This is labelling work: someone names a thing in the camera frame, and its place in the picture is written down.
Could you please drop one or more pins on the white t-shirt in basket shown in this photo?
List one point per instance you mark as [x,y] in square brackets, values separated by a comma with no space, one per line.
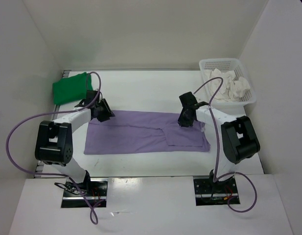
[232,90]

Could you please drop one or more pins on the green t-shirt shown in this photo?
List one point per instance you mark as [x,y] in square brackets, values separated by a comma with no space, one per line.
[71,89]

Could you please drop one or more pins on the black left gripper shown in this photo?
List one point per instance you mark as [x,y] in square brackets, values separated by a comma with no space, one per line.
[107,112]

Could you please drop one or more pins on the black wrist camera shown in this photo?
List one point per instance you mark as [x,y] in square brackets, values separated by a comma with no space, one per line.
[92,98]
[189,101]

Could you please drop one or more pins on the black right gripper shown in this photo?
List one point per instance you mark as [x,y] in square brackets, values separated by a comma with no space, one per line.
[184,122]

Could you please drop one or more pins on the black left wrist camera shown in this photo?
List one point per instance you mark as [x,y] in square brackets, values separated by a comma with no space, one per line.
[92,98]

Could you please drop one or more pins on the purple t-shirt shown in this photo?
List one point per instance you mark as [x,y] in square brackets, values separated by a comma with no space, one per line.
[132,132]

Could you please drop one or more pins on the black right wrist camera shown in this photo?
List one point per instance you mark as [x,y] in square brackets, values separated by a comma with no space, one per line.
[189,101]

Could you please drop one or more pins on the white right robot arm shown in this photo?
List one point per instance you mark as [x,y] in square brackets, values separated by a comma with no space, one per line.
[236,139]

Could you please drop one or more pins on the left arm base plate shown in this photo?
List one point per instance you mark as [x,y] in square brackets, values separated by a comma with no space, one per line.
[97,195]

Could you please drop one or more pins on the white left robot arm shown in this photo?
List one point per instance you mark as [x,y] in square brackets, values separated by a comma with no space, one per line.
[54,145]

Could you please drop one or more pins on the white plastic basket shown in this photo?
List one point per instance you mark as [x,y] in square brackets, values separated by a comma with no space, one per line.
[213,85]

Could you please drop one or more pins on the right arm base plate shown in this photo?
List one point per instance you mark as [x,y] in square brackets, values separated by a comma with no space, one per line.
[209,194]

